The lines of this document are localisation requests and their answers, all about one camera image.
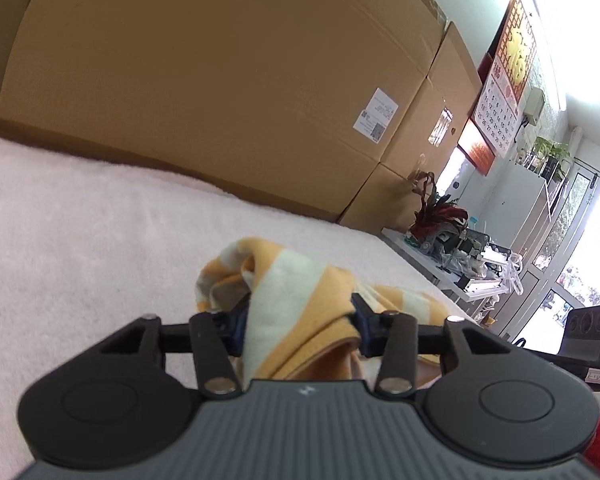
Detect glass door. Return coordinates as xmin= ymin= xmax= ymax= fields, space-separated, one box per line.
xmin=500 ymin=157 xmax=600 ymax=356

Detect orange striped shirt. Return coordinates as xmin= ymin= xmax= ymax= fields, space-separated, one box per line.
xmin=195 ymin=236 xmax=456 ymax=386

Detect clear plastic hangers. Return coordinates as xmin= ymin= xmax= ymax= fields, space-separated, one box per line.
xmin=500 ymin=255 xmax=528 ymax=293

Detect green potted plant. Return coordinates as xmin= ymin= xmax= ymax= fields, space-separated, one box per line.
xmin=530 ymin=136 xmax=571 ymax=181

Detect white wall box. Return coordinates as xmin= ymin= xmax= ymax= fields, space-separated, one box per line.
xmin=522 ymin=86 xmax=546 ymax=126

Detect clear plastic sticker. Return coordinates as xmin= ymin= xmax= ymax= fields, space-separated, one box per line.
xmin=428 ymin=107 xmax=454 ymax=147

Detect red feather plant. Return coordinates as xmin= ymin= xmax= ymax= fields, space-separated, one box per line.
xmin=407 ymin=171 xmax=468 ymax=246

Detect white shipping label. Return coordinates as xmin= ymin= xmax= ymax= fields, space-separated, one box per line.
xmin=352 ymin=87 xmax=399 ymax=143

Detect large cardboard box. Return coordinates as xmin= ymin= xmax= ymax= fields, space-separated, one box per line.
xmin=0 ymin=0 xmax=448 ymax=223

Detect red plaque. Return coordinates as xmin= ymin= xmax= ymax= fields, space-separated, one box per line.
xmin=457 ymin=122 xmax=496 ymax=176

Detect wall calendar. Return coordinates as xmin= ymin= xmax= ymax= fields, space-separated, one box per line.
xmin=472 ymin=0 xmax=538 ymax=156

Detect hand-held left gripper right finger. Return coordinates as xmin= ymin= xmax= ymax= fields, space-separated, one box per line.
xmin=351 ymin=293 xmax=536 ymax=400

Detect white side table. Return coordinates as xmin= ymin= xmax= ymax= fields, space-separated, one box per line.
xmin=381 ymin=227 xmax=511 ymax=303

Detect white cabinet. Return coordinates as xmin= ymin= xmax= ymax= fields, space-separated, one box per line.
xmin=495 ymin=162 xmax=568 ymax=261

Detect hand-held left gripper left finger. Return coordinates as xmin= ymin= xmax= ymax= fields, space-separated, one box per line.
xmin=70 ymin=304 xmax=251 ymax=400

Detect white flat box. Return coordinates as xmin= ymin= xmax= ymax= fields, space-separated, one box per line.
xmin=457 ymin=275 xmax=506 ymax=293

